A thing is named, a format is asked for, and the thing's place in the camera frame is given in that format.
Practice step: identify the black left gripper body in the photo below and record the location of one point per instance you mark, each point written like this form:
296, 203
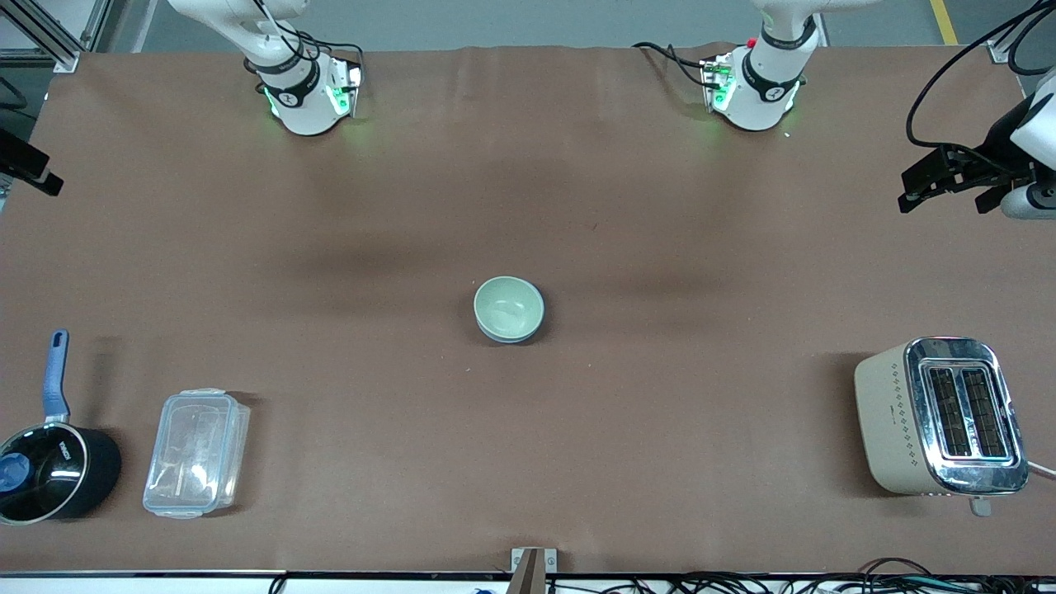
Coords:
992, 151

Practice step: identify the blue bowl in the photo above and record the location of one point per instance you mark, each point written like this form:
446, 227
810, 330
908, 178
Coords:
528, 337

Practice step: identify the green bowl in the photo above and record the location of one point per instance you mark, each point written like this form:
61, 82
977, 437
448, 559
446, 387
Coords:
507, 305

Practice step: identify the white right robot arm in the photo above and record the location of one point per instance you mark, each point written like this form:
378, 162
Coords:
301, 107

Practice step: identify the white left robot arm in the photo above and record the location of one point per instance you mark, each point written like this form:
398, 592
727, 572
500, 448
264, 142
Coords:
755, 103

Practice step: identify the beige chrome toaster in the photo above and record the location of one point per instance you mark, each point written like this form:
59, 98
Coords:
891, 429

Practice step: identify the glass pot lid blue knob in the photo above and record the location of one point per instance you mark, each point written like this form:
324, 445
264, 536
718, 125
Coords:
49, 470

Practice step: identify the clear plastic food container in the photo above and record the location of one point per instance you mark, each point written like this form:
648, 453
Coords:
194, 454

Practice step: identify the brown table cover cloth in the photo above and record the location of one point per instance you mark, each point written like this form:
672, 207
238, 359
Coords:
528, 429

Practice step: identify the brown wooden strip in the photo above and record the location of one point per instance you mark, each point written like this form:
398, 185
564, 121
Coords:
528, 577

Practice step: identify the aluminium frame profile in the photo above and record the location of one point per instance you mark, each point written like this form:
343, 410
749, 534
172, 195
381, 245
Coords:
58, 51

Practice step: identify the small aluminium corner bracket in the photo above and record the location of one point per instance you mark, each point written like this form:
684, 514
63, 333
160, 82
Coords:
1002, 53

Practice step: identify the metal table edge bracket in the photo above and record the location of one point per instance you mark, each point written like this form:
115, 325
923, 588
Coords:
551, 561

